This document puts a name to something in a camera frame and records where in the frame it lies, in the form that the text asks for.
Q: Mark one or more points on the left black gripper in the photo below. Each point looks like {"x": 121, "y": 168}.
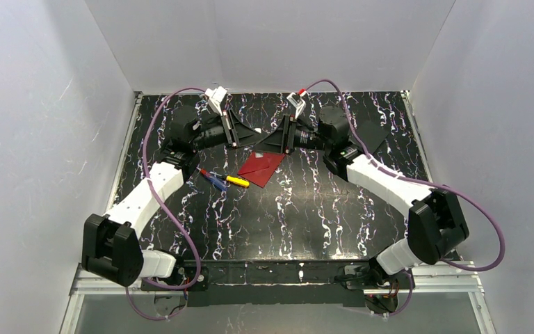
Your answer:
{"x": 229, "y": 130}

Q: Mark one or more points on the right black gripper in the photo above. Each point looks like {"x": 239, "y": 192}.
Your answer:
{"x": 288, "y": 134}

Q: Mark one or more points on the red envelope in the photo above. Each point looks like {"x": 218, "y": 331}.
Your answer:
{"x": 259, "y": 167}

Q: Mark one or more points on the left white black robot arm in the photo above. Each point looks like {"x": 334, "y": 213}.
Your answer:
{"x": 110, "y": 246}

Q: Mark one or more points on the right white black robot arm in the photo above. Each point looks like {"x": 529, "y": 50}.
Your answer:
{"x": 435, "y": 222}

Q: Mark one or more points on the black flat plate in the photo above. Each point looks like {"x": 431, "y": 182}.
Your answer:
{"x": 372, "y": 135}

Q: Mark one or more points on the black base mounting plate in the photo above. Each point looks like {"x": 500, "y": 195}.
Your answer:
{"x": 272, "y": 282}

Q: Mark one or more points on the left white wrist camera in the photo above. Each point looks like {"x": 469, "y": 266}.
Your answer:
{"x": 215, "y": 97}

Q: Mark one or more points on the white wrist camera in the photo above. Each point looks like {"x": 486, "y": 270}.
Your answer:
{"x": 297, "y": 101}
{"x": 215, "y": 97}

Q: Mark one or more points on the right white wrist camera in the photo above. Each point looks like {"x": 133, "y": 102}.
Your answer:
{"x": 297, "y": 101}

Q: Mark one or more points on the yellow handled screwdriver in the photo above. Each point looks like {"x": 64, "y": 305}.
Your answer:
{"x": 233, "y": 180}

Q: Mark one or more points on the aluminium frame rail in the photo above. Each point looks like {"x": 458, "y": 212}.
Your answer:
{"x": 427, "y": 279}

